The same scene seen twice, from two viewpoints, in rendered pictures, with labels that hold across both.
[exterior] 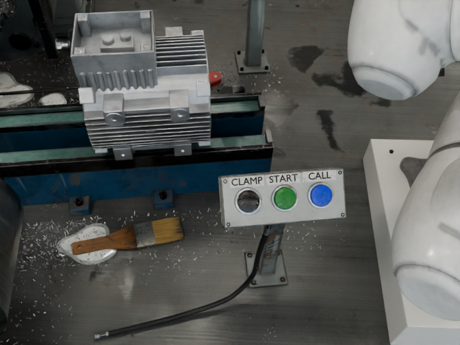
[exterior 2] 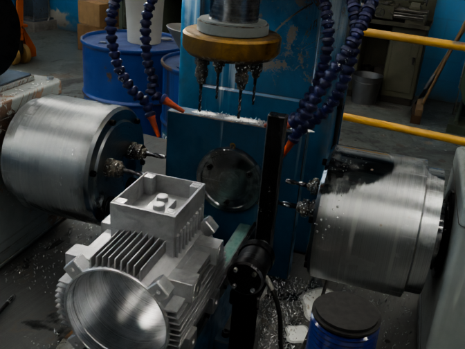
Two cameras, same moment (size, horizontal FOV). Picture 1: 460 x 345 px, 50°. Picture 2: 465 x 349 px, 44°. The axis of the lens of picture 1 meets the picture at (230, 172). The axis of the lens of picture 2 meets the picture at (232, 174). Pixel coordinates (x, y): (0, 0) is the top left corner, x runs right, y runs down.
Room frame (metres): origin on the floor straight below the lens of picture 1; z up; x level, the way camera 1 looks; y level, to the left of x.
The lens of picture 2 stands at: (1.01, -0.46, 1.52)
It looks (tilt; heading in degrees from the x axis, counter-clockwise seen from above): 24 degrees down; 114
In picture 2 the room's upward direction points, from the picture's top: 5 degrees clockwise
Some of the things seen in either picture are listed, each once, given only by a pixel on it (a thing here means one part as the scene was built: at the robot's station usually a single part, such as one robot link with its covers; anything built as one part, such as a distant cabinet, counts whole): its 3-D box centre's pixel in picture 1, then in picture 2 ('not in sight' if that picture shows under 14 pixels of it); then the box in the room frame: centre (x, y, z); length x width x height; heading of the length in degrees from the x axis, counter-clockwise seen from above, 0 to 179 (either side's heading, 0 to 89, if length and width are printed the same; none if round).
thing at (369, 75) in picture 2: not in sight; (365, 88); (-0.12, 4.96, 0.14); 0.30 x 0.30 x 0.27
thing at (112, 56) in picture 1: (117, 50); (159, 213); (0.60, 0.18, 1.11); 0.12 x 0.11 x 0.07; 99
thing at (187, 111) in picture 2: not in sight; (236, 187); (0.54, 0.60, 0.97); 0.30 x 0.11 x 0.34; 8
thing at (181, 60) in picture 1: (149, 92); (147, 280); (0.61, 0.15, 1.01); 0.20 x 0.19 x 0.19; 99
